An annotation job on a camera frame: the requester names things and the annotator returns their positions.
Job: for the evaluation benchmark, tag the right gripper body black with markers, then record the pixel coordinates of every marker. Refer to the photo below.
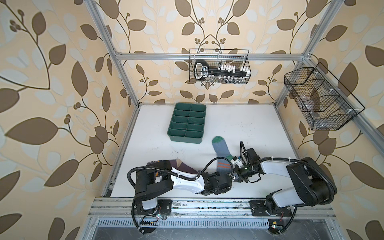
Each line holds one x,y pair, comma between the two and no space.
247,169

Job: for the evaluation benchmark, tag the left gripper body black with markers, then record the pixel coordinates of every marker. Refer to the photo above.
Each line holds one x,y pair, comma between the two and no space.
220,191

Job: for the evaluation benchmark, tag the blue grey sock green toe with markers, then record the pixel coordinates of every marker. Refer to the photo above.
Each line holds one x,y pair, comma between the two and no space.
221,149

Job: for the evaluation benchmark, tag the purple sock beige toe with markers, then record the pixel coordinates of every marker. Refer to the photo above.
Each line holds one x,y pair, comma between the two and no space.
175,164

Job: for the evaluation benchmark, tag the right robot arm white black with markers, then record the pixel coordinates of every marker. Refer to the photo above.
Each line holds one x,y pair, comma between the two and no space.
311,185

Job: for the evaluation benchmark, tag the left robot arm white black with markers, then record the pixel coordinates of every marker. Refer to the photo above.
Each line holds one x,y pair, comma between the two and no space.
158,178

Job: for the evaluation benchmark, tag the green divided plastic tray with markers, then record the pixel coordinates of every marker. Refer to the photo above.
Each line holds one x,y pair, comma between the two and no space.
187,123

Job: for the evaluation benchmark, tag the black tool in basket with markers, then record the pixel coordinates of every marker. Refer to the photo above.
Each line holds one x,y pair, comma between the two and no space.
202,70

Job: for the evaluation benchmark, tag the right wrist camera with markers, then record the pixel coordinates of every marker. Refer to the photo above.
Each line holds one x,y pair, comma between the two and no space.
237,162

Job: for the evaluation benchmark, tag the black wire basket back wall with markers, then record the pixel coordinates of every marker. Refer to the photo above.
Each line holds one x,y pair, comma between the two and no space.
220,56

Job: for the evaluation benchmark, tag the black wire basket wall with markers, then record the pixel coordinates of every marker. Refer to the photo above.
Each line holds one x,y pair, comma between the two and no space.
325,101
220,56

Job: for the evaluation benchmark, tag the black wire basket right wall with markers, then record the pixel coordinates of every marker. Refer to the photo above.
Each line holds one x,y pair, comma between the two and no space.
325,101

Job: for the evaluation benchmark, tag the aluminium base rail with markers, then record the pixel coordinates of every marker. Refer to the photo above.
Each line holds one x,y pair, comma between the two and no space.
201,213

